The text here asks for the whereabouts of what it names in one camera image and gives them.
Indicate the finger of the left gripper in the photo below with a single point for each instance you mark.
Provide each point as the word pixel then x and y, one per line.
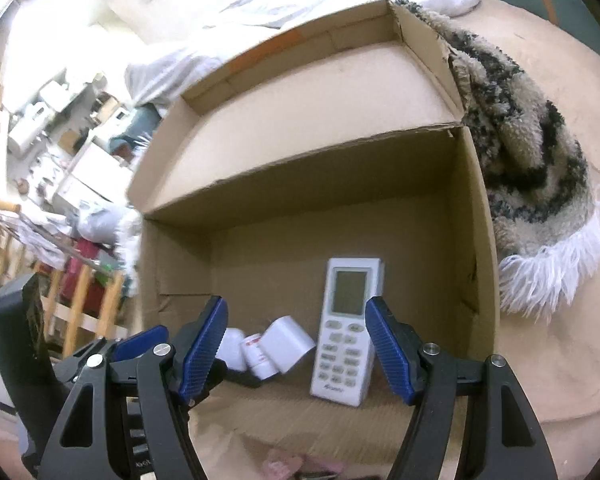
pixel 135 346

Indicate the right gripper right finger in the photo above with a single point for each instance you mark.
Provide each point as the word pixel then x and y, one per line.
pixel 502 439

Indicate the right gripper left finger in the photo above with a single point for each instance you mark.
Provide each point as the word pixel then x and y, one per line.
pixel 167 381

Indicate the white earbud case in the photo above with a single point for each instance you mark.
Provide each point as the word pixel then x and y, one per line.
pixel 230 350

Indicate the white red-label pill bottle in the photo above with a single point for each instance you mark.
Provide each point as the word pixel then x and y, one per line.
pixel 260 365

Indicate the white USB charger plug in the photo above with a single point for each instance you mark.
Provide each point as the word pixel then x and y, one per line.
pixel 285 343

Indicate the pink kitty keychain pouch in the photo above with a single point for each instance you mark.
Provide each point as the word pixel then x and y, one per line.
pixel 283 465

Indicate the white air conditioner remote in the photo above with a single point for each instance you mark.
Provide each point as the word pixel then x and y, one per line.
pixel 344 356

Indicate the black cylindrical tube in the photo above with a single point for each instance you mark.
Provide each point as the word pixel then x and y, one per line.
pixel 244 378

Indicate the black beige shaggy rug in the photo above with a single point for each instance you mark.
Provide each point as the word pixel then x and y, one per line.
pixel 544 209

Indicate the white bedding pile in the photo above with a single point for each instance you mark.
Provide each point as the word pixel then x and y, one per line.
pixel 194 42

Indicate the wooden chair frame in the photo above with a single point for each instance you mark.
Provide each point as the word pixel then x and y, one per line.
pixel 63 323

